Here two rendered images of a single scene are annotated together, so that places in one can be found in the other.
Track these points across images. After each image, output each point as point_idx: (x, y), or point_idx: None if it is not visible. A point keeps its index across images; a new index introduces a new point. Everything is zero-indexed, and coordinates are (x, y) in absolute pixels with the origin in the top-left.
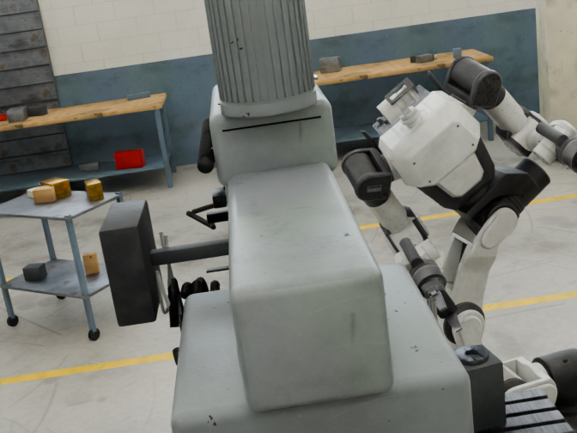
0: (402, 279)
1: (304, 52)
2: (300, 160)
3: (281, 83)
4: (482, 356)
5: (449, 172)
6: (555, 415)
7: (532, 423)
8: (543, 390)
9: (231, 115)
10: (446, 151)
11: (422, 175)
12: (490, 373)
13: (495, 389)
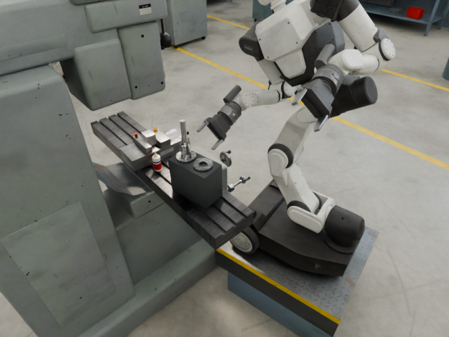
0: (28, 81)
1: None
2: None
3: None
4: (200, 168)
5: (280, 56)
6: (226, 226)
7: (212, 219)
8: (250, 212)
9: None
10: (278, 39)
11: (263, 50)
12: (198, 179)
13: (200, 189)
